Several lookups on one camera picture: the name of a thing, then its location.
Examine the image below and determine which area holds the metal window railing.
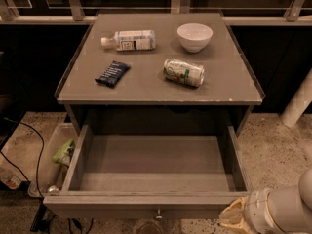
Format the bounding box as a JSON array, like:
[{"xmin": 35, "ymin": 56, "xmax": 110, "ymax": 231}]
[{"xmin": 0, "ymin": 0, "xmax": 312, "ymax": 26}]

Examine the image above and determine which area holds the metal top drawer knob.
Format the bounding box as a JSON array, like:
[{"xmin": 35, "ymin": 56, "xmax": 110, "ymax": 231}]
[{"xmin": 154, "ymin": 208, "xmax": 164, "ymax": 221}]

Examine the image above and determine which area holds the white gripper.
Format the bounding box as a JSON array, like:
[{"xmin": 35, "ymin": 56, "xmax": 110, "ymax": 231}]
[{"xmin": 219, "ymin": 188, "xmax": 276, "ymax": 234}]

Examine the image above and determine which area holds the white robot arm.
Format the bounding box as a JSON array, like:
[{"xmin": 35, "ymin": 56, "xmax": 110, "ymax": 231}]
[{"xmin": 220, "ymin": 70, "xmax": 312, "ymax": 234}]

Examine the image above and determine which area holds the small plastic bottle on floor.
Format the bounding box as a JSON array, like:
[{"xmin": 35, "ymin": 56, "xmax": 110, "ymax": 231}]
[{"xmin": 0, "ymin": 168, "xmax": 21, "ymax": 190}]

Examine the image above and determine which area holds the white ceramic bowl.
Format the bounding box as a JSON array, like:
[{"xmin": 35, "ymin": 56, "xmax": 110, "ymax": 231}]
[{"xmin": 177, "ymin": 23, "xmax": 213, "ymax": 53}]

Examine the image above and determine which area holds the clear plastic storage bin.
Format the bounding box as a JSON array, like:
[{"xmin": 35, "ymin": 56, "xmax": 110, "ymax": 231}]
[{"xmin": 28, "ymin": 123, "xmax": 78, "ymax": 198}]

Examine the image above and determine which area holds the green white soda can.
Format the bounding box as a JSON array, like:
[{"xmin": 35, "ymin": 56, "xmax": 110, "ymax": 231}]
[{"xmin": 163, "ymin": 58, "xmax": 205, "ymax": 88}]

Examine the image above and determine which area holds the black cable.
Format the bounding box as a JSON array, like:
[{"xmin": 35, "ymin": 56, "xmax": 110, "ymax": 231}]
[{"xmin": 0, "ymin": 116, "xmax": 46, "ymax": 198}]

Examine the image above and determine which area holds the green snack bag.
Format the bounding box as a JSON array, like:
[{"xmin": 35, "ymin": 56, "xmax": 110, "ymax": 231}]
[{"xmin": 52, "ymin": 139, "xmax": 75, "ymax": 166}]

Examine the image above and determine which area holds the grey drawer cabinet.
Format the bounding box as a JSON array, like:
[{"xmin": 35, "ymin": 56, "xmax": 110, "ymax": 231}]
[{"xmin": 56, "ymin": 13, "xmax": 264, "ymax": 128}]

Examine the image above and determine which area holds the dark blue snack packet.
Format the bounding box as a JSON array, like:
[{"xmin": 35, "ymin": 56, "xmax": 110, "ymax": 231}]
[{"xmin": 96, "ymin": 60, "xmax": 131, "ymax": 88}]

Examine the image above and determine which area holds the grey top drawer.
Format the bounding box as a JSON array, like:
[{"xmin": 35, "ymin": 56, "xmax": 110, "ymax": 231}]
[{"xmin": 44, "ymin": 126, "xmax": 253, "ymax": 218}]

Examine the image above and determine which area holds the clear plastic water bottle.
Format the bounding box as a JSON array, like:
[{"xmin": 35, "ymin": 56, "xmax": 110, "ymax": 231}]
[{"xmin": 100, "ymin": 30, "xmax": 156, "ymax": 51}]

